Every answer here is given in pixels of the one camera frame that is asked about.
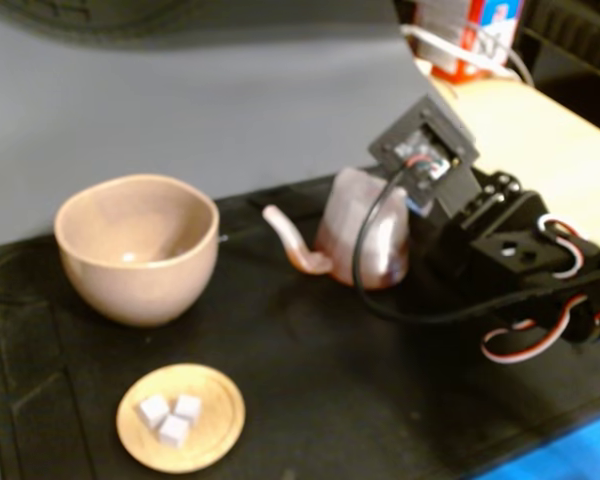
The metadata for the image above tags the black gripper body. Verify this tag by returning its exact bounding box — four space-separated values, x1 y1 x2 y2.
419 169 576 290

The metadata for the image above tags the beige ceramic cup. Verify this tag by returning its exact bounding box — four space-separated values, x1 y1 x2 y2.
53 173 220 329

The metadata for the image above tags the black work mat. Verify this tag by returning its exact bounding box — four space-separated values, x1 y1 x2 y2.
0 169 600 480

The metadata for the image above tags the red blue carton box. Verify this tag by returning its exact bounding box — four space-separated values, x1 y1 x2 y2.
412 0 526 84

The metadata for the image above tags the black slatted furniture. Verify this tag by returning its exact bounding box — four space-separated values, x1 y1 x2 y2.
522 0 600 101

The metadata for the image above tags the blue sheet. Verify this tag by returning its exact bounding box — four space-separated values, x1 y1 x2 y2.
472 412 600 480

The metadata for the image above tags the round wooden plate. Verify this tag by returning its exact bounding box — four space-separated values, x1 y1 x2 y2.
115 363 247 474

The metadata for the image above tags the white sugar cube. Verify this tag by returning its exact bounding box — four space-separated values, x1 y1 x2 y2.
157 414 190 447
138 393 167 430
172 393 202 424

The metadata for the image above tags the black camera cable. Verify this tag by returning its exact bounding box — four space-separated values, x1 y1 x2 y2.
351 167 600 324

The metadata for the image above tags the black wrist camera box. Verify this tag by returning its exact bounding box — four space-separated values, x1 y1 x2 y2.
368 94 481 214

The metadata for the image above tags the red white black servo wire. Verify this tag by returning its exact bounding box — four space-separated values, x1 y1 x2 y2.
533 213 590 280
480 293 600 367

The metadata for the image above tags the white flat cable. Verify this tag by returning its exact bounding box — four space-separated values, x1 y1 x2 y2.
399 23 521 81

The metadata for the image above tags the thin grey cable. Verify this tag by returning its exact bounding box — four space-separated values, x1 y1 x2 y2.
499 42 537 86

